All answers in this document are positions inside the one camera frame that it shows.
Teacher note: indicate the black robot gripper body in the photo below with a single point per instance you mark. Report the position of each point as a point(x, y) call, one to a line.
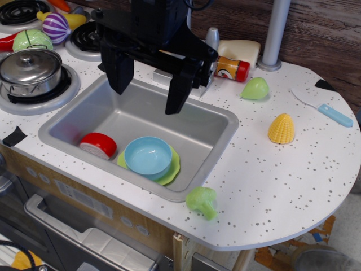
point(159, 37)

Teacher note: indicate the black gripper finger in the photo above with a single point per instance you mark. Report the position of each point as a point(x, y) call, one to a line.
point(181, 85)
point(118, 67)

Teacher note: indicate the yellow toy corn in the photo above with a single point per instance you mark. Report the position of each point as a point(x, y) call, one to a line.
point(281, 130)

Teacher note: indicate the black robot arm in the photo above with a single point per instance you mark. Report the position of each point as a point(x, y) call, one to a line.
point(154, 33)

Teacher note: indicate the light blue plastic bowl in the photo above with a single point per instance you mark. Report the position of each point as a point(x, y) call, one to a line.
point(149, 157)

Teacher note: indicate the silver toy faucet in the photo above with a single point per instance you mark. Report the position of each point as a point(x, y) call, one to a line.
point(212, 39)

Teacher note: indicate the back right stove burner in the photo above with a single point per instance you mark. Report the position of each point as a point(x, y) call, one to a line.
point(83, 44)

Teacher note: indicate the stove burner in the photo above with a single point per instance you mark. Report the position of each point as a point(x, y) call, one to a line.
point(62, 94)
point(22, 15)
point(83, 44)

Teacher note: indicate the orange toy carrot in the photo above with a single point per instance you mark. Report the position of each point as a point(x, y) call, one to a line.
point(60, 4)

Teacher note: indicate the front left stove burner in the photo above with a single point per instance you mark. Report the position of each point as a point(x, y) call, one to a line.
point(62, 94)

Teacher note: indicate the purple white toy onion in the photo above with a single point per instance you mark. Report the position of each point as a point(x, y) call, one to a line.
point(56, 27)

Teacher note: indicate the red yellow toy can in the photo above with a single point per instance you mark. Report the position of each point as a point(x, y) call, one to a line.
point(232, 69)

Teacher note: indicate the grey toy sink basin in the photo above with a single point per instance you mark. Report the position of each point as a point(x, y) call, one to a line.
point(199, 133)

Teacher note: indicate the cream toy bottle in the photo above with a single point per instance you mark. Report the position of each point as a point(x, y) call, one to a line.
point(244, 50)

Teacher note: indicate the green toy pear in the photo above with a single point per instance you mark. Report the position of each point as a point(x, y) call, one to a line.
point(256, 88)

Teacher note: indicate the red toy cheese wedge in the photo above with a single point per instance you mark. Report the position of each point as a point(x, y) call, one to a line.
point(99, 144)

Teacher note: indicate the green plastic plate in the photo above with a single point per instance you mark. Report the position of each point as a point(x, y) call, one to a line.
point(174, 169)

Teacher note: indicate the steel pot with lid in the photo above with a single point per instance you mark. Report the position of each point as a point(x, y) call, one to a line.
point(31, 72)

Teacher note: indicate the green toy cabbage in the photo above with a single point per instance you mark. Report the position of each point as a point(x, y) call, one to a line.
point(32, 38)

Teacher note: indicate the grey metal pole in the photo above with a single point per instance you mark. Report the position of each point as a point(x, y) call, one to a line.
point(270, 61)

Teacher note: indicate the back left stove burner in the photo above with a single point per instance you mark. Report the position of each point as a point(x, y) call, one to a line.
point(22, 15)

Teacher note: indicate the red toy chili pepper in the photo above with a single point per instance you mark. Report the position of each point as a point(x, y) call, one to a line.
point(6, 43)

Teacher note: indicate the green toy broccoli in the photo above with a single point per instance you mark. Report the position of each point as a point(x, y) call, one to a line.
point(201, 199)

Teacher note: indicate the black tape left edge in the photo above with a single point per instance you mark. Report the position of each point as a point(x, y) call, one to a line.
point(14, 138)

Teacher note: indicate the black tape edge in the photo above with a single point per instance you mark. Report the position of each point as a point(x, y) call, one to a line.
point(14, 138)
point(324, 85)

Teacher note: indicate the black tape right edge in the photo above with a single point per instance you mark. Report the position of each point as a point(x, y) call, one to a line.
point(324, 85)

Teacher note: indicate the yellow object bottom left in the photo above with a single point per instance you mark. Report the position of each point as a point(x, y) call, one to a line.
point(22, 262)

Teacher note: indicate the grey shoe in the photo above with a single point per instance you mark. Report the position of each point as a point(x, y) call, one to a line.
point(315, 257)

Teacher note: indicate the white knife blue handle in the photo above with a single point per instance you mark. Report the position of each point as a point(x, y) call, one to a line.
point(311, 98)

